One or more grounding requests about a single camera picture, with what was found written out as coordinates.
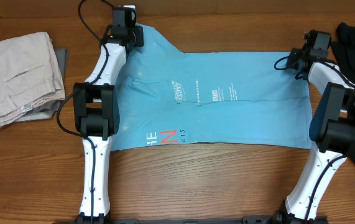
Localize light blue t-shirt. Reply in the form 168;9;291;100
112;26;312;150

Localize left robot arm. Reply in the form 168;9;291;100
73;5;144;223

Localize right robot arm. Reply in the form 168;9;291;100
243;30;355;223

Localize folded beige trousers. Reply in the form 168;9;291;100
0;32;65;128

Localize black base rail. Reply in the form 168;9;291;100
54;216;329;224

